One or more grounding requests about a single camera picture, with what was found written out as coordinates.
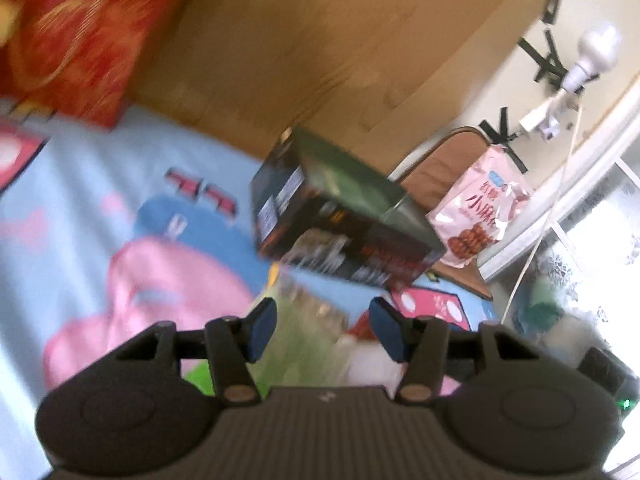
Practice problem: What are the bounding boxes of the white wrapped candy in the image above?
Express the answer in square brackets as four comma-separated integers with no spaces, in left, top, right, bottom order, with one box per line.
[345,339,404,396]

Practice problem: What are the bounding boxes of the red gift bag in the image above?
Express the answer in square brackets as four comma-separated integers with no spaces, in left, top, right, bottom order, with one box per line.
[1,0,183,128]

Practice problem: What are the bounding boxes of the light green leaf packet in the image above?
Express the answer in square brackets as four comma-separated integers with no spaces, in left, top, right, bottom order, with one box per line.
[248,276,355,396]

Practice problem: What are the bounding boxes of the clear crispy cracker packet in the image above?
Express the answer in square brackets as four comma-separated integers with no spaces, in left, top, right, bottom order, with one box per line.
[279,278,348,332]

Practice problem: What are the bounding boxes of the wooden headboard panel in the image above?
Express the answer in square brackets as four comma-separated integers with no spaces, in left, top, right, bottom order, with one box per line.
[134,0,544,171]

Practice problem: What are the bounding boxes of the white power cable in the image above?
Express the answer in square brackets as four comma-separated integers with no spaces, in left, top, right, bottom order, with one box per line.
[499,102,586,326]

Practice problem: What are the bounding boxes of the Peppa Pig bed sheet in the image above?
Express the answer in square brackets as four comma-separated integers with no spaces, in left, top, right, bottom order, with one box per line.
[0,98,501,480]

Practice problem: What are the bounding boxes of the pink fried twist snack bag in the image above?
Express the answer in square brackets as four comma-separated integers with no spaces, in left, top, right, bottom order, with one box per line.
[427,145,532,268]

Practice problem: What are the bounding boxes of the brown cushion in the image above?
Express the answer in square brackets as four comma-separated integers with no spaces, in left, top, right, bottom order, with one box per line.
[389,126,497,302]

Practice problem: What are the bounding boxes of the black sheep wool box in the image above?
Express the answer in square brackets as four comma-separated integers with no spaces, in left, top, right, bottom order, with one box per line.
[250,126,446,287]

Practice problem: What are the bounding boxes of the bright green snack packet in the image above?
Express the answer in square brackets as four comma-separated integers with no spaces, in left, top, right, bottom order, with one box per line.
[182,360,215,396]

